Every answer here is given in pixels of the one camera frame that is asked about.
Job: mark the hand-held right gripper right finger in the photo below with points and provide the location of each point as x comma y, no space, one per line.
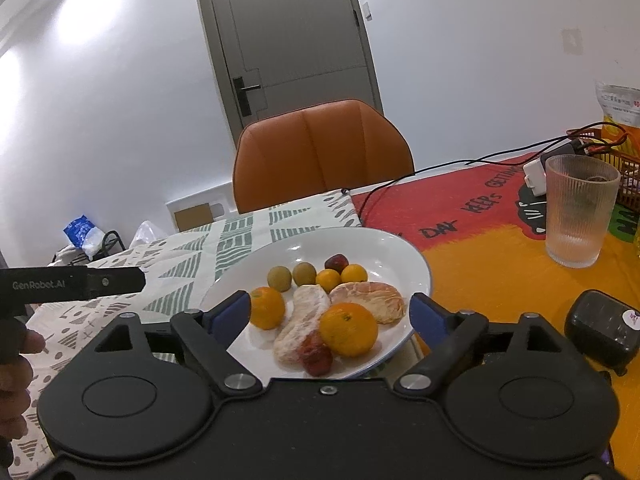
425,317

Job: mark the shiny red jujube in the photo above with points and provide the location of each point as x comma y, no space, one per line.
336,263

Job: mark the large orange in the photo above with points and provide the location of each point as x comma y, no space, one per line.
347,330
266,308

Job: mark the orange plastic basket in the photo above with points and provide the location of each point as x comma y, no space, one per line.
627,160

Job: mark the wide peeled pomelo piece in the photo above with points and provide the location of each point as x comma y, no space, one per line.
375,300

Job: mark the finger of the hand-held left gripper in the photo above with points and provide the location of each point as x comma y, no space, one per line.
120,280

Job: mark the brown cardboard piece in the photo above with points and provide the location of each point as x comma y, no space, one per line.
192,216

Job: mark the wrinkled brown jujube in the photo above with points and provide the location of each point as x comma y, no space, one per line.
316,353

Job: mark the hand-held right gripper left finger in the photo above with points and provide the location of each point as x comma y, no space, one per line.
232,312

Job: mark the white plastic bag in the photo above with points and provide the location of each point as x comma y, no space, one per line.
147,235

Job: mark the long peeled pomelo segment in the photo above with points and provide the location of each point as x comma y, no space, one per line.
302,322

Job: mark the small black plug adapter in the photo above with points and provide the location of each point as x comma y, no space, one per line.
570,150

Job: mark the small orange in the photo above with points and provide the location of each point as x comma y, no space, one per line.
354,274
328,280

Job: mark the black metal rack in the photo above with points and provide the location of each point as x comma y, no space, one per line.
114,240

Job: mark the ribbed glass cup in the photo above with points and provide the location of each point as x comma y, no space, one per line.
575,210

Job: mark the white wall panel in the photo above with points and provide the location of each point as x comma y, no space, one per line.
200,195

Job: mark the white snack bag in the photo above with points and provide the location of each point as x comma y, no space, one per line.
620,105

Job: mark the grey door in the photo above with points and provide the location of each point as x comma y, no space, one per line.
290,20

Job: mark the white plate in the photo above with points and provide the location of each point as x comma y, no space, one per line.
260,265

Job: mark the white charger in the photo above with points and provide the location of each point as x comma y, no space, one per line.
534,177

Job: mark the black power adapter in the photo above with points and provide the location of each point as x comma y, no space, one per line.
595,330

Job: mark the orange leather chair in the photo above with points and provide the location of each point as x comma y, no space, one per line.
320,155

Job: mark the green round fruit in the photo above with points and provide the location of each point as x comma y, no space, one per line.
303,274
279,278

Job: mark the green patterned white tablecloth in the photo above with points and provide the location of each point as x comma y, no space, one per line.
165,260

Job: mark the white wall switch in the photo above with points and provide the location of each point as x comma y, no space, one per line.
367,10

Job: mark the blue plastic bag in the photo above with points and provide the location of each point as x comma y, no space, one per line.
80,232

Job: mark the red orange printed tablecloth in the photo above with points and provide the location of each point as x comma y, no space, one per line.
475,270

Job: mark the person's left hand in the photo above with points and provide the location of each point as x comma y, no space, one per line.
15,395

